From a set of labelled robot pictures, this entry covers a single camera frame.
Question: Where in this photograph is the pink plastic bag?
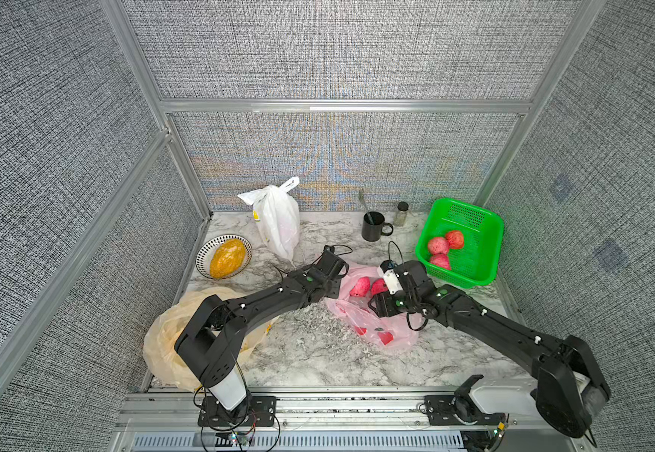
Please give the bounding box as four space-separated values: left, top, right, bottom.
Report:
325 262 419 350

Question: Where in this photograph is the pink red apple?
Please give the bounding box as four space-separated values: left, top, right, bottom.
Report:
429 253 452 270

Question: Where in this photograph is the white plastic bag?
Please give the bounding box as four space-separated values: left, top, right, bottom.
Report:
238 177 300 262

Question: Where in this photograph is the beige plastic bag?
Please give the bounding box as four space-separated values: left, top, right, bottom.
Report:
143 287 278 390

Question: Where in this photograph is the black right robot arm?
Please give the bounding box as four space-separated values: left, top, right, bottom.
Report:
368 261 611 438

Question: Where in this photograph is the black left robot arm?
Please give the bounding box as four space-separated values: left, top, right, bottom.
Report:
174 246 350 411

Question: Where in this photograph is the black mug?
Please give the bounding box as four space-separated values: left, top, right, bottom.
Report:
361 211 394 242

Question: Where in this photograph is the metal spoon in mug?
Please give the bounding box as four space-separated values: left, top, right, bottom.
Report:
357 188 370 213

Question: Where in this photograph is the green plastic basket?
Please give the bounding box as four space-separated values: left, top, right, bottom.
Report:
415 198 504 289

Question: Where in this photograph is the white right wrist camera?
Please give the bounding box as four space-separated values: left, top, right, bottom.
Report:
379 260 405 295

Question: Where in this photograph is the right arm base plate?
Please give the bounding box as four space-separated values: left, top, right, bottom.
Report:
421 395 505 427

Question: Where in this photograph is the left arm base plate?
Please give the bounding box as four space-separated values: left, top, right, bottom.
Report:
197 395 276 431

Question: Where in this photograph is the aluminium front rail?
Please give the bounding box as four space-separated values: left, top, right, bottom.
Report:
115 386 583 433

